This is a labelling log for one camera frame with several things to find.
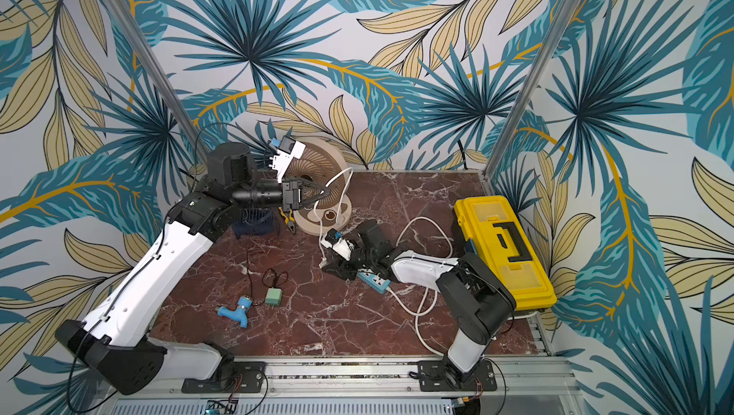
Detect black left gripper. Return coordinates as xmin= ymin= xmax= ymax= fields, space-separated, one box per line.
xmin=231 ymin=173 xmax=331 ymax=212

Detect white fan power cable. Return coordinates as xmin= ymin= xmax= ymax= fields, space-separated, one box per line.
xmin=317 ymin=166 xmax=355 ymax=267

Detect teal power strip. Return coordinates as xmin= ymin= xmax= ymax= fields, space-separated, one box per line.
xmin=357 ymin=271 xmax=391 ymax=295

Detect black adapter cable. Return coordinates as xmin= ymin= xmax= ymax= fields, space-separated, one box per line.
xmin=245 ymin=247 xmax=290 ymax=301

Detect green power adapter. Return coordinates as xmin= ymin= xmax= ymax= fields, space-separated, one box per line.
xmin=264 ymin=288 xmax=283 ymax=306

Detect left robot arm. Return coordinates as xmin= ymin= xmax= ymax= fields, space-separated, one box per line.
xmin=55 ymin=137 xmax=330 ymax=395

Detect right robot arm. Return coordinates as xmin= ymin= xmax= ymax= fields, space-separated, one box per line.
xmin=319 ymin=220 xmax=516 ymax=392

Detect beige desk fan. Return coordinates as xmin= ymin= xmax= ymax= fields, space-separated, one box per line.
xmin=285 ymin=137 xmax=354 ymax=237

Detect dark blue small fan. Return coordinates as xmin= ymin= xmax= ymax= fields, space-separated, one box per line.
xmin=231 ymin=208 xmax=275 ymax=239

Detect yellow black pliers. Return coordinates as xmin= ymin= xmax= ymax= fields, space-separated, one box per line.
xmin=279 ymin=208 xmax=296 ymax=234

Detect blue plastic tap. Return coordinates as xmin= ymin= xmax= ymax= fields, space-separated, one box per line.
xmin=217 ymin=296 xmax=253 ymax=328

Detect yellow black toolbox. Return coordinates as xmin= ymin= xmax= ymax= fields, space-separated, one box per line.
xmin=454 ymin=196 xmax=557 ymax=312

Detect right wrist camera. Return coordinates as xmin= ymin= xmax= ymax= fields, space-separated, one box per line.
xmin=319 ymin=229 xmax=356 ymax=261

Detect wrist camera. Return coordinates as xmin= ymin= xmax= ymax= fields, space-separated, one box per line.
xmin=319 ymin=229 xmax=356 ymax=261
xmin=269 ymin=136 xmax=306 ymax=184

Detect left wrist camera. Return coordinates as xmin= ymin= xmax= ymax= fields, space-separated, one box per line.
xmin=269 ymin=136 xmax=306 ymax=184

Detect white power strip cable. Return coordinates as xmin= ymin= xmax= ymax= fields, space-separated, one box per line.
xmin=385 ymin=216 xmax=460 ymax=357

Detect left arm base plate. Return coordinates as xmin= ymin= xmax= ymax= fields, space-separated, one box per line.
xmin=182 ymin=361 xmax=267 ymax=395

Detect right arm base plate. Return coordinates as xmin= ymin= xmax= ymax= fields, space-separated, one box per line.
xmin=409 ymin=360 xmax=497 ymax=393

